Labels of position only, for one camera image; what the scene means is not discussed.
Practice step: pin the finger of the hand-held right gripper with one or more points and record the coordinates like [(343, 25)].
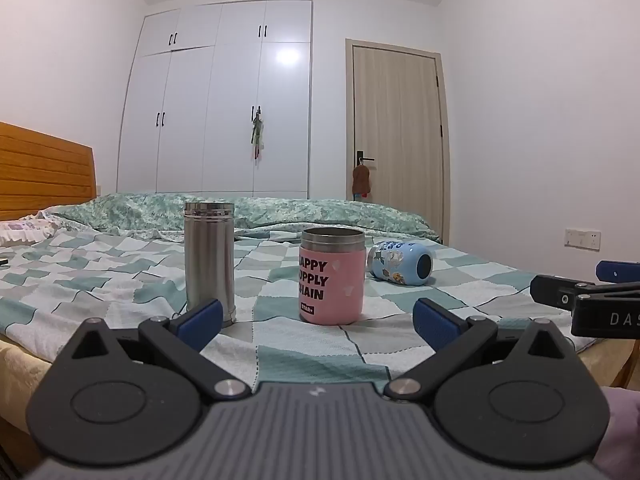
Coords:
[(555, 290), (620, 271)]

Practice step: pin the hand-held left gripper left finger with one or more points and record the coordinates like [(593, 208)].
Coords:
[(201, 321)]

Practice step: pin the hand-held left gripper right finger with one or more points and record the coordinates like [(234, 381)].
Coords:
[(436, 321)]

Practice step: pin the blue cartoon print cup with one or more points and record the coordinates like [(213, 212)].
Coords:
[(395, 262)]

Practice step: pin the tall stainless steel cup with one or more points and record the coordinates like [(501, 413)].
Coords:
[(209, 260)]

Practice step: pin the pink cup with black lettering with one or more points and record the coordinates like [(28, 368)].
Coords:
[(331, 280)]

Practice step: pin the green checkered bed sheet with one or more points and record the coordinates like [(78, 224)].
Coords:
[(100, 285)]

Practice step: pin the light purple cloth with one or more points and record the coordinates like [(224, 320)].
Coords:
[(622, 425)]

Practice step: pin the green floral quilt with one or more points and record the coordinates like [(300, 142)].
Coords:
[(280, 212)]

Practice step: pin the beige mattress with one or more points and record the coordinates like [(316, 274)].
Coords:
[(20, 375)]

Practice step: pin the green hanging ornament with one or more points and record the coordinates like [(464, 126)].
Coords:
[(256, 135)]

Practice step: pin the white purple patterned pillow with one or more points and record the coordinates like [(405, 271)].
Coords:
[(25, 230)]

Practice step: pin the white wardrobe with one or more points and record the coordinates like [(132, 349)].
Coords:
[(190, 110)]

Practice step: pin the wooden headboard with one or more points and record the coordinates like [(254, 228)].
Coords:
[(45, 175)]

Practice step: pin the light wooden door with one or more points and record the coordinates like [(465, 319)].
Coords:
[(395, 110)]

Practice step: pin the white wall socket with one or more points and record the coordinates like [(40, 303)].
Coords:
[(582, 238)]

